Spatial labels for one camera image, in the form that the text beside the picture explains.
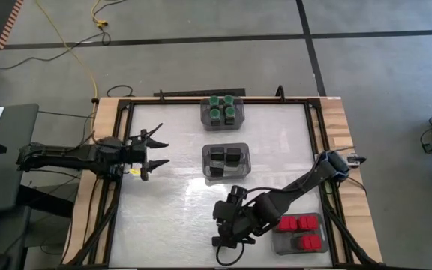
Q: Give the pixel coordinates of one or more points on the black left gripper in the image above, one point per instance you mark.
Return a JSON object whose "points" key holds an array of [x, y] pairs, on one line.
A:
{"points": [[133, 155]]}

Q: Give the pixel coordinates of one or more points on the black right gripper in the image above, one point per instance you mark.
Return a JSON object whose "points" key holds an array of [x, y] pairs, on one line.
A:
{"points": [[238, 221]]}

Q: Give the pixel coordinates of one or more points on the green cap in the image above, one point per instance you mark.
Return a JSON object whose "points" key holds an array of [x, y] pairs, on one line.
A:
{"points": [[215, 113]]}

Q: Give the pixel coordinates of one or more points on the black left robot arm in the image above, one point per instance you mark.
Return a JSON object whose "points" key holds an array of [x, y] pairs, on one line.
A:
{"points": [[69, 157]]}

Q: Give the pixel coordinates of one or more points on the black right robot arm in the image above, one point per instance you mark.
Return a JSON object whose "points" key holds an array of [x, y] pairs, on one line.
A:
{"points": [[298, 185]]}

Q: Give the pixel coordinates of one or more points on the yellow label tag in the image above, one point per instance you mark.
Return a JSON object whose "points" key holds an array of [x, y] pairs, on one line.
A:
{"points": [[134, 171]]}

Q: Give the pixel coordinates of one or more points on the grey translucent plastic bin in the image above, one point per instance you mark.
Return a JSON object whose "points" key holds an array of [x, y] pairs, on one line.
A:
{"points": [[222, 127], [234, 170], [287, 245]]}

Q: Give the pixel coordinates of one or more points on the black flat bar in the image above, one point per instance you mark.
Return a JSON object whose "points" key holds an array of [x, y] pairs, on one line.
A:
{"points": [[201, 92]]}

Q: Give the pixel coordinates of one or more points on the white glossy table sheet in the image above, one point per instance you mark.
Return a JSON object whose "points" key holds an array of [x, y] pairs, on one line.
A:
{"points": [[276, 150]]}

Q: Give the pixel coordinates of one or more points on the grey desk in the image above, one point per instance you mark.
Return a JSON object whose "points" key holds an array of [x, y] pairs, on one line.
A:
{"points": [[9, 180]]}

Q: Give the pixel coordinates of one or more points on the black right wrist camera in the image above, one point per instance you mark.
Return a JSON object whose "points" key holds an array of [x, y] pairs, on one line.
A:
{"points": [[236, 195]]}

